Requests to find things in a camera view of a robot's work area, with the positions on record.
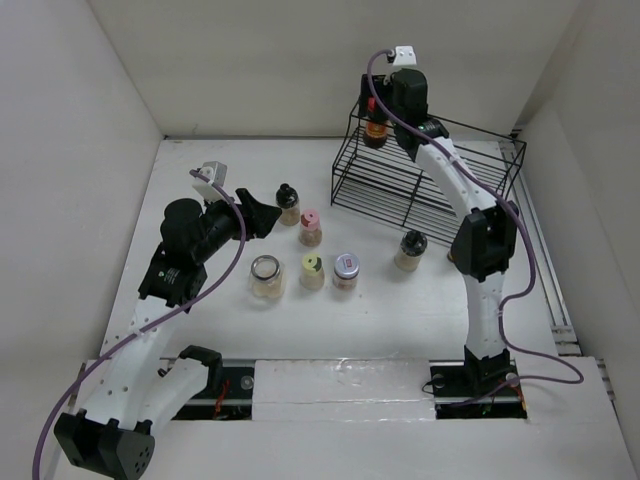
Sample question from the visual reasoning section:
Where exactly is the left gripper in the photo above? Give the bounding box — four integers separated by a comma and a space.
193, 188, 280, 263

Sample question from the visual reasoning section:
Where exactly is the red cap sauce bottle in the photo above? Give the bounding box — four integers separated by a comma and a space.
363, 97, 388, 149

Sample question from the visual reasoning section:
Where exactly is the black cap seasoning jar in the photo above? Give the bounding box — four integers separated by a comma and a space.
394, 230, 428, 272

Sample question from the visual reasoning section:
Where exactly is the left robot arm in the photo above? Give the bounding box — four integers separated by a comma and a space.
54, 189, 281, 479

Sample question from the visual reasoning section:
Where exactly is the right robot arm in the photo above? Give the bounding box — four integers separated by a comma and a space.
359, 68, 521, 397

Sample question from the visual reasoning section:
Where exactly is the black pump cap spice jar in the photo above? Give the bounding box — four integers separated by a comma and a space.
276, 183, 300, 226

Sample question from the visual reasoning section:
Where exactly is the pink cap spice bottle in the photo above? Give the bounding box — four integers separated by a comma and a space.
299, 209, 322, 247

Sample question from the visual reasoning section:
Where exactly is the open wide glass jar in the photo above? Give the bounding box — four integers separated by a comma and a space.
249, 255, 286, 299

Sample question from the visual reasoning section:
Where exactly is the yellow cap spice bottle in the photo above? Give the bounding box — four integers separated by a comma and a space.
299, 253, 325, 291

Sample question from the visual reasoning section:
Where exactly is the silver lid spice jar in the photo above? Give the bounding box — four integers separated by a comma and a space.
333, 253, 360, 291

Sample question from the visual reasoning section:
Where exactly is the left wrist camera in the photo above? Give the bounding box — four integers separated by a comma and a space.
192, 161, 227, 202

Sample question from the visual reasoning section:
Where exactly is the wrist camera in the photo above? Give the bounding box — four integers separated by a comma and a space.
386, 46, 417, 68
192, 161, 227, 202

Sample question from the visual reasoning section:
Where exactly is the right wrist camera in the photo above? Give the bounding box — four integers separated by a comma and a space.
386, 46, 417, 68

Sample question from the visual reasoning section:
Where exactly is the black wire rack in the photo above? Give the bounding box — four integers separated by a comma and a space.
330, 105, 527, 245

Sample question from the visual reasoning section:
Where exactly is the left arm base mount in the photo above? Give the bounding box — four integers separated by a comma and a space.
173, 362, 255, 421

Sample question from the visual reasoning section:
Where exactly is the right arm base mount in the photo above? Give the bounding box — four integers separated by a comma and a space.
421, 363, 528, 420

